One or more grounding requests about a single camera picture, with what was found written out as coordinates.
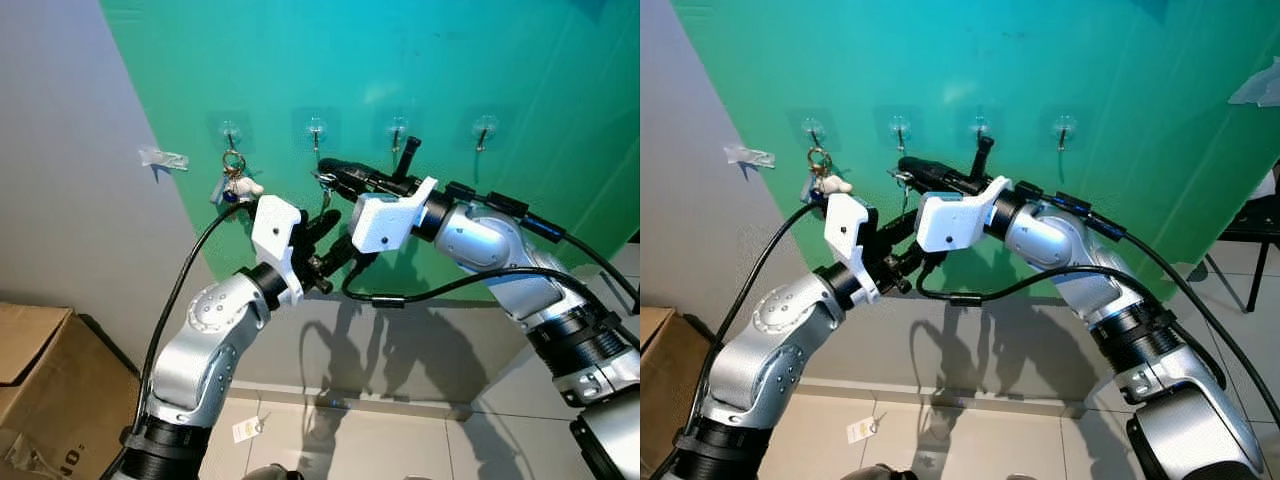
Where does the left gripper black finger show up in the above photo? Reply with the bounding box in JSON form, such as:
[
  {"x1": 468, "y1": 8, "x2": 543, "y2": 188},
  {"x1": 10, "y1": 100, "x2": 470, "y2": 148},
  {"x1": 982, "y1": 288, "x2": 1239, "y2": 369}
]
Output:
[
  {"x1": 303, "y1": 208, "x2": 344, "y2": 247},
  {"x1": 875, "y1": 208, "x2": 919, "y2": 247},
  {"x1": 898, "y1": 248, "x2": 946, "y2": 281},
  {"x1": 325, "y1": 246, "x2": 379, "y2": 281}
]

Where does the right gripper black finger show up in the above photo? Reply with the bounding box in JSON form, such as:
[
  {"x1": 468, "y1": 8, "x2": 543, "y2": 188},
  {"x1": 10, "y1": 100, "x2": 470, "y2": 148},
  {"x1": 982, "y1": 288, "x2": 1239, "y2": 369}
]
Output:
[
  {"x1": 318, "y1": 157, "x2": 386, "y2": 183},
  {"x1": 897, "y1": 154, "x2": 963, "y2": 181},
  {"x1": 905, "y1": 172, "x2": 973, "y2": 197},
  {"x1": 328, "y1": 174, "x2": 396, "y2": 199}
]

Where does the key bunch with white charm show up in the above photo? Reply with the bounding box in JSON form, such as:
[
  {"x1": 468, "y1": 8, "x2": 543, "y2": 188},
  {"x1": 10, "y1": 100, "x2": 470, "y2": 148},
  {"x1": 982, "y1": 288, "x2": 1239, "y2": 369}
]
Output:
[
  {"x1": 798, "y1": 148, "x2": 854, "y2": 206},
  {"x1": 210, "y1": 150, "x2": 266, "y2": 206}
]

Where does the brown cardboard box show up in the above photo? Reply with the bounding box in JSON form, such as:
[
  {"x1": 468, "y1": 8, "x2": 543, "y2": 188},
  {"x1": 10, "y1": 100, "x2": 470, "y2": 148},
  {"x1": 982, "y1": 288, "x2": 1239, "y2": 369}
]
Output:
[
  {"x1": 640, "y1": 305, "x2": 706, "y2": 471},
  {"x1": 0, "y1": 302, "x2": 141, "y2": 480}
]

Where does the black metal chair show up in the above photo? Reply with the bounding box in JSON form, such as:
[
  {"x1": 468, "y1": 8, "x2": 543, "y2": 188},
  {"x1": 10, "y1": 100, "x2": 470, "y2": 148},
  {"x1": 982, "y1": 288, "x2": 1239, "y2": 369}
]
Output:
[{"x1": 1215, "y1": 170, "x2": 1280, "y2": 313}]

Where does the pale blue tape piece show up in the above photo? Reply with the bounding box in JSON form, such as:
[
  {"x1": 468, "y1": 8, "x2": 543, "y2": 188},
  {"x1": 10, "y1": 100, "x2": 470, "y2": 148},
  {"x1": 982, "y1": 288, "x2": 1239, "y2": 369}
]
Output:
[{"x1": 1228, "y1": 58, "x2": 1280, "y2": 106}]

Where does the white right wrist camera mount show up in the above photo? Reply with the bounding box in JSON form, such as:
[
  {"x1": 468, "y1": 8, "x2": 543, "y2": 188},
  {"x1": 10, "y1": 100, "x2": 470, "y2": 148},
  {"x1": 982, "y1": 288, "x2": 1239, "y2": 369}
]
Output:
[
  {"x1": 915, "y1": 175, "x2": 1011, "y2": 254},
  {"x1": 350, "y1": 177, "x2": 439, "y2": 254}
]

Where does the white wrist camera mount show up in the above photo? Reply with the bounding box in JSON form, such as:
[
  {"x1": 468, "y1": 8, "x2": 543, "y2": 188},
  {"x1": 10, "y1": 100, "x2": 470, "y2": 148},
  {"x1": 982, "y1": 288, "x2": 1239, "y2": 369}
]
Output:
[
  {"x1": 250, "y1": 195, "x2": 306, "y2": 306},
  {"x1": 823, "y1": 192, "x2": 881, "y2": 306},
  {"x1": 915, "y1": 175, "x2": 1011, "y2": 254},
  {"x1": 350, "y1": 177, "x2": 439, "y2": 254}
]

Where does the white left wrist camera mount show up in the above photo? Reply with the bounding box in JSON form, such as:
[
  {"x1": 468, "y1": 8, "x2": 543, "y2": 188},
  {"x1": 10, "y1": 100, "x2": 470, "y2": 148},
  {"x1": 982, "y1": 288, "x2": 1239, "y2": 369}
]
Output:
[
  {"x1": 250, "y1": 195, "x2": 306, "y2": 306},
  {"x1": 823, "y1": 192, "x2": 881, "y2": 306}
]

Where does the large green wall board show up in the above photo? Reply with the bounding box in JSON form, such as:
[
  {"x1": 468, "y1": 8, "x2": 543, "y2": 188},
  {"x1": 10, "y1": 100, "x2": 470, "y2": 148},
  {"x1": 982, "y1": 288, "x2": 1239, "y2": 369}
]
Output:
[
  {"x1": 98, "y1": 0, "x2": 641, "y2": 301},
  {"x1": 668, "y1": 0, "x2": 1280, "y2": 301}
]

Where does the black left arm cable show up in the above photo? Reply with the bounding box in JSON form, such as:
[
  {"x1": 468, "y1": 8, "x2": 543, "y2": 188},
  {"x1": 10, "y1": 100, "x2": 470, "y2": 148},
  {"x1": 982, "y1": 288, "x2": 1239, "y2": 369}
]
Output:
[
  {"x1": 650, "y1": 200, "x2": 829, "y2": 480},
  {"x1": 100, "y1": 200, "x2": 256, "y2": 480}
]

